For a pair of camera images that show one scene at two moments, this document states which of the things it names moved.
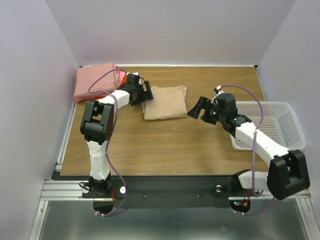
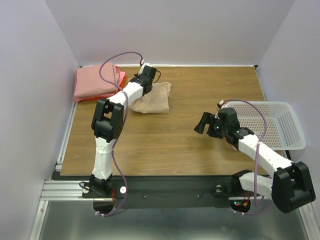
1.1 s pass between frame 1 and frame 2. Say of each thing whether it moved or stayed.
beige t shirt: moved
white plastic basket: stayed
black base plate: stayed
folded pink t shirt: stayed
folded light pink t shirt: stayed
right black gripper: moved
